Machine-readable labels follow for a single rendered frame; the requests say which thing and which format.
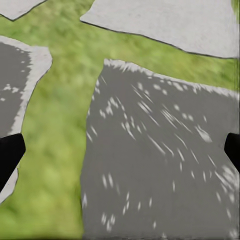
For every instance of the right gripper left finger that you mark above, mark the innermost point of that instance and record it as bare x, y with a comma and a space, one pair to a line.
12, 149

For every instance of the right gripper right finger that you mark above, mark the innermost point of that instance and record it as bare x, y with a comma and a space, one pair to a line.
232, 149

